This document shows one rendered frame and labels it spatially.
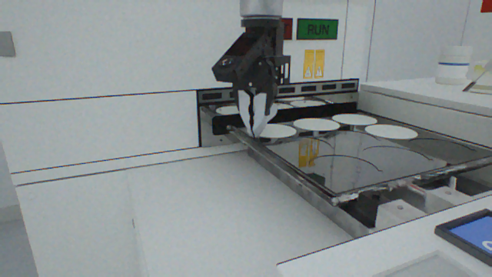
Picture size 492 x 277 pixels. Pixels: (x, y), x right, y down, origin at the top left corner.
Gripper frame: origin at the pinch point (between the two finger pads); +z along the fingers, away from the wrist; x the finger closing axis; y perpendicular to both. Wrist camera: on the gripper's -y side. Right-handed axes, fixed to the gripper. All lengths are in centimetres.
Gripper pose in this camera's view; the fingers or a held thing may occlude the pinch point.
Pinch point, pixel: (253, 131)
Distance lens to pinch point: 60.4
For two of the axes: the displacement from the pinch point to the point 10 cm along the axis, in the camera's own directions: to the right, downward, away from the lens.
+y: 5.9, -2.6, 7.6
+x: -8.1, -1.9, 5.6
